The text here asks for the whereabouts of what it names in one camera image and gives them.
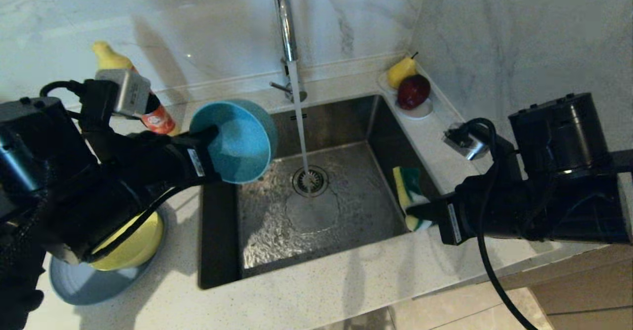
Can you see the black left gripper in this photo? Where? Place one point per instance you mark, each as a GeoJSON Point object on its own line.
{"type": "Point", "coordinates": [148, 166]}

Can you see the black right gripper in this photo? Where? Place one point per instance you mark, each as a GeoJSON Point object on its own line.
{"type": "Point", "coordinates": [484, 211]}

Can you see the green and yellow sponge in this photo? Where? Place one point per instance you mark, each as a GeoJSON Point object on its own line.
{"type": "Point", "coordinates": [408, 186]}

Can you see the teal bowl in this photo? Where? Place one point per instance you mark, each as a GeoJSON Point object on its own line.
{"type": "Point", "coordinates": [242, 142]}

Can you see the yellow dish soap bottle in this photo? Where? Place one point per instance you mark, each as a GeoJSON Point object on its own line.
{"type": "Point", "coordinates": [158, 119]}

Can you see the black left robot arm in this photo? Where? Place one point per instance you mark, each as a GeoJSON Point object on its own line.
{"type": "Point", "coordinates": [44, 181]}

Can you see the stainless steel sink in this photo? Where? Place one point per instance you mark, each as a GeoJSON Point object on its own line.
{"type": "Point", "coordinates": [356, 211]}

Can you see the metal sink drain strainer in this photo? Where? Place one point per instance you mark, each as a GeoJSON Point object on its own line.
{"type": "Point", "coordinates": [319, 181]}

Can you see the running water stream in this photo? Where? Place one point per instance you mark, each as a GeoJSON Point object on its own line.
{"type": "Point", "coordinates": [299, 122]}

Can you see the dark red apple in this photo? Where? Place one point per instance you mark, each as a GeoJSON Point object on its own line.
{"type": "Point", "coordinates": [413, 91]}

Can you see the yellow bowl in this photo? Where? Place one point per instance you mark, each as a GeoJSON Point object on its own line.
{"type": "Point", "coordinates": [138, 246]}

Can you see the chrome kitchen faucet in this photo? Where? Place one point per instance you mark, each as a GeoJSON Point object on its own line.
{"type": "Point", "coordinates": [287, 23]}

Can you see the yellow pear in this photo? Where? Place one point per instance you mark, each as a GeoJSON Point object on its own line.
{"type": "Point", "coordinates": [398, 72]}

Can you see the light wood cabinet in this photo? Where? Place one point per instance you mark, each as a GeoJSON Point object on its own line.
{"type": "Point", "coordinates": [583, 295]}

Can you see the grey-blue plate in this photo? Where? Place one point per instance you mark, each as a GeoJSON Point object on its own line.
{"type": "Point", "coordinates": [79, 285]}

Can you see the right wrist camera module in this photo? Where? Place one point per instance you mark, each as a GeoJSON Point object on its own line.
{"type": "Point", "coordinates": [467, 142]}

